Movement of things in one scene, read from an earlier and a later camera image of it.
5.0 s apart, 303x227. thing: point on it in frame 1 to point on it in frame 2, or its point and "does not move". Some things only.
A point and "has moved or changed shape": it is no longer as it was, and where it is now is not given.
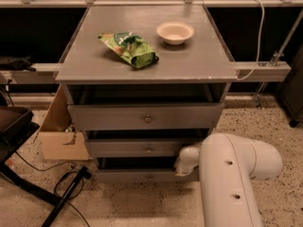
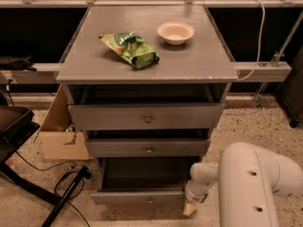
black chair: x=16 y=128 does not move
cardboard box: x=59 y=138 does not move
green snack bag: x=132 y=47 does not move
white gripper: x=188 y=159 to x=193 y=194
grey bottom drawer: x=140 y=169 has moved or changed shape
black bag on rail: x=8 y=63 does not move
